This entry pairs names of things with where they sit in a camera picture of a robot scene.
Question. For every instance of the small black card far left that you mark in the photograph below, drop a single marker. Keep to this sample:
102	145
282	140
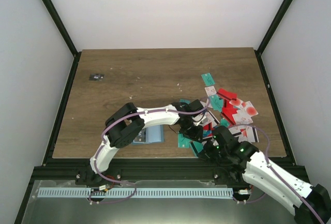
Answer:
96	77

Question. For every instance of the black aluminium frame rail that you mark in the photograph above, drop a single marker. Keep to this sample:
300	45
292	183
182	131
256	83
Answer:
143	169

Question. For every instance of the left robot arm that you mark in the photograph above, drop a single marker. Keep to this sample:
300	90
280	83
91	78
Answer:
125	125

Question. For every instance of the blue leather card holder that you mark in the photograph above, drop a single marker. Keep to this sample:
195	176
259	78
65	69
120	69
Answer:
154	134

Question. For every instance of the light blue slotted cable duct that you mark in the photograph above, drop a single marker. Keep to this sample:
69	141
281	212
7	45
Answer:
153	193

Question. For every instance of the teal card top right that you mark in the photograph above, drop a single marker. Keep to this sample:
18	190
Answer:
208	79

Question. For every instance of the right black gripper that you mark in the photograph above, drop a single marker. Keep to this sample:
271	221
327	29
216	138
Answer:
207	151

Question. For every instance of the teal magnetic stripe card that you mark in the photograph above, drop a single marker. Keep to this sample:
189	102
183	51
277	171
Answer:
196	147

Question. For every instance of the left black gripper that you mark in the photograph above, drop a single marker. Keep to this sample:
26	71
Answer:
194	135

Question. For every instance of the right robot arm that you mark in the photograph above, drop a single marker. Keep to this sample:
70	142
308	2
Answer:
307	203

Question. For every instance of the white card with red pattern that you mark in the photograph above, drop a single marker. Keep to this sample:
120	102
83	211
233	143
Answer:
210	90

